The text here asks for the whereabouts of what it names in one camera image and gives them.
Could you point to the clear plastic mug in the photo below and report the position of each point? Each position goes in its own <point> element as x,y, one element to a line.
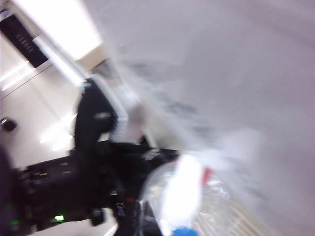
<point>216,201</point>

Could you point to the blue round container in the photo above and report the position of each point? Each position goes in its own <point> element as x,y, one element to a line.
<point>184,232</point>

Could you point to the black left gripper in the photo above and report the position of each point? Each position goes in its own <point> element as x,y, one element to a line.
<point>110,172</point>

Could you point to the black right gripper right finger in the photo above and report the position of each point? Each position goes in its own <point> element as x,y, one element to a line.
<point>150,221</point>

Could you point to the white water dispenser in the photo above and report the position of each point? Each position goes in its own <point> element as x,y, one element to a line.
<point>233,73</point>

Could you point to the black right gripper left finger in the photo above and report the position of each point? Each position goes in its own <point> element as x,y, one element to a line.
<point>128,221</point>

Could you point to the white desk drawer cabinet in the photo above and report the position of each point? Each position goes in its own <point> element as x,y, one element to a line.
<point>37,110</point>

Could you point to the red hot water tap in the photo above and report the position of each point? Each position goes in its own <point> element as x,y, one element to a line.
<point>182,191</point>

